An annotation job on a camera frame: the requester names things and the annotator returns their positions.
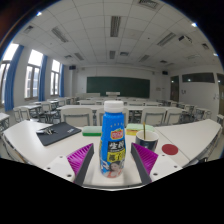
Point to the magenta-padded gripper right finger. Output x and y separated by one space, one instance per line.
163 165

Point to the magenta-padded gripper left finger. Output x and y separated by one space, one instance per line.
60 165

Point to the blue drink bottle white cap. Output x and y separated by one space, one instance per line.
112 133

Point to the flat round red coaster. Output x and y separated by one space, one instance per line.
170 149

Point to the dark blue mug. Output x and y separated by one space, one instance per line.
148 142

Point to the black flat pad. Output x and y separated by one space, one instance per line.
61 133

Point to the bunch of keys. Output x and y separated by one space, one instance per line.
46 131

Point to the gold stirring stick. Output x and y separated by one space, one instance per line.
144 130

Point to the group of classroom chairs and desks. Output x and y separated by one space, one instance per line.
76 116

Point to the dark door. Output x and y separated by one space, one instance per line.
174 88
221 93

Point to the blue curtain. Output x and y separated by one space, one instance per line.
62 81
42 78
12 80

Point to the tall window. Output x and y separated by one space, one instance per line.
33 73
55 78
5 70

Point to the white lecture desk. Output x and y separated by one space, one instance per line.
112 94

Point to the green chalkboard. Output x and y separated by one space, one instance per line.
116 86

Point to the ceiling projector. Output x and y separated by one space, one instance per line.
185 40

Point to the group of ceiling lights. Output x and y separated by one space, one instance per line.
115 25

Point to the black wall speaker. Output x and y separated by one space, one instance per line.
165 72
72 67

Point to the dark high wall window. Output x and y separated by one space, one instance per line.
198 77

